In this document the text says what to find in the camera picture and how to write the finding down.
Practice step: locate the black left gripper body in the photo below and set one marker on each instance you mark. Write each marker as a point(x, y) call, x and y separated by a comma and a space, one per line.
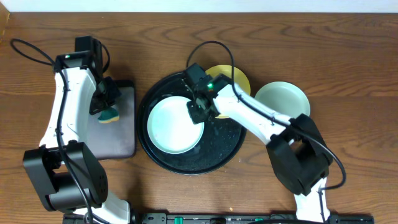
point(106, 96)

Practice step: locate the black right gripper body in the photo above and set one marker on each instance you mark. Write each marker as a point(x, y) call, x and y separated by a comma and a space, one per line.
point(198, 114)

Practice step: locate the green yellow sponge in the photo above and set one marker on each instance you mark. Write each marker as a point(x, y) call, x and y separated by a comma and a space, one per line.
point(108, 116)

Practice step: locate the mint green plate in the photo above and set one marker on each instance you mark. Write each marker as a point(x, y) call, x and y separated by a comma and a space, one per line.
point(170, 127)
point(284, 98)

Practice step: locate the yellow plate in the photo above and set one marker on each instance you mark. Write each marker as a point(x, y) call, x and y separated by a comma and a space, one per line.
point(239, 77)

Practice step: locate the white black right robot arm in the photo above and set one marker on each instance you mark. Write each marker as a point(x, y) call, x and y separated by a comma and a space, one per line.
point(300, 163)

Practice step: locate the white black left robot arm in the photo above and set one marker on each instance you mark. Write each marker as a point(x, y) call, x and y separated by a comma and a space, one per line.
point(65, 174)

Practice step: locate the round black tray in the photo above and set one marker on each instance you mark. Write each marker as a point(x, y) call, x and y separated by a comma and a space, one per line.
point(221, 140)

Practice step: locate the black rectangular water tray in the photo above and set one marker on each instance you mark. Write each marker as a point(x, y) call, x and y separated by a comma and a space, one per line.
point(115, 140)

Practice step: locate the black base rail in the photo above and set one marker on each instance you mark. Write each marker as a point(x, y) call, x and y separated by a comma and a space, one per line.
point(162, 218)

